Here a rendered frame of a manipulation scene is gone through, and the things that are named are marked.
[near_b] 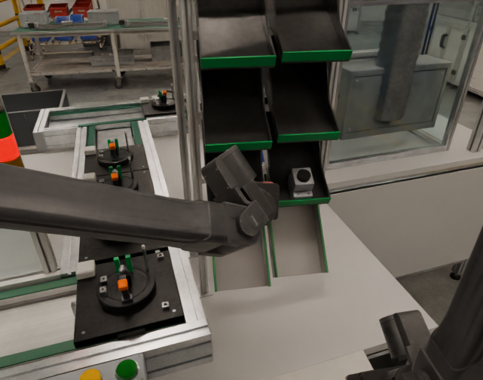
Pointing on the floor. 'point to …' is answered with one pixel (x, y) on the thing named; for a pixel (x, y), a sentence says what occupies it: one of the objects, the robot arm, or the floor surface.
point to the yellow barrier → (7, 41)
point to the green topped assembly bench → (148, 26)
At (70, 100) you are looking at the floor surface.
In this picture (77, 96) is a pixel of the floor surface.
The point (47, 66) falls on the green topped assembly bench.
